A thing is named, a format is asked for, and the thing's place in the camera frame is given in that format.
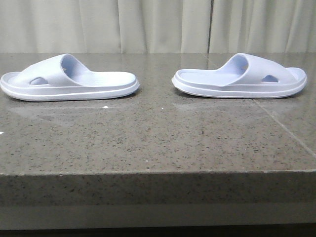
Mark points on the white curtain panel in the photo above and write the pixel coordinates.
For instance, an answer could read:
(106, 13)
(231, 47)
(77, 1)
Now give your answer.
(263, 26)
(105, 26)

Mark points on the white curtain right panel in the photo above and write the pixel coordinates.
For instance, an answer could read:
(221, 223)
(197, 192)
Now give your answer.
(263, 26)

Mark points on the white curtain left panel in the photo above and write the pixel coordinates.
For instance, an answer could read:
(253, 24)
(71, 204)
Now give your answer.
(105, 26)

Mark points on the light blue slipper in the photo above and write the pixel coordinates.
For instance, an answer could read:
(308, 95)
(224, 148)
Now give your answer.
(63, 78)
(242, 76)

